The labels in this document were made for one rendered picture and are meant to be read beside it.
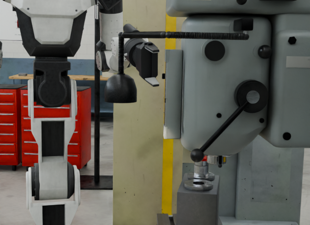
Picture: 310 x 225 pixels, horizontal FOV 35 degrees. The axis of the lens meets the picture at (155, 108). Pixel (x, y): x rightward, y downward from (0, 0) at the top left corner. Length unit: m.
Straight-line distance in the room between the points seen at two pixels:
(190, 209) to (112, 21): 0.79
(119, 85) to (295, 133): 0.39
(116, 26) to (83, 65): 8.32
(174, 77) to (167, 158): 1.84
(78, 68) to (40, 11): 8.48
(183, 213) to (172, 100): 0.47
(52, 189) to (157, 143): 1.18
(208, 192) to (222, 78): 0.51
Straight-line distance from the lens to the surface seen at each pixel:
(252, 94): 1.05
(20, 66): 10.43
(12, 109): 5.96
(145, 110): 2.89
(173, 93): 1.14
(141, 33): 1.01
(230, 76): 1.07
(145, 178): 2.98
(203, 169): 1.60
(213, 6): 1.04
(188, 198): 1.48
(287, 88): 1.08
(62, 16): 1.76
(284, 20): 1.08
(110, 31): 1.89
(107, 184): 5.43
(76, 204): 1.90
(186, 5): 1.03
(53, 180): 1.87
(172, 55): 1.13
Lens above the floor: 1.56
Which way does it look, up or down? 8 degrees down
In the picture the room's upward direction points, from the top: 1 degrees clockwise
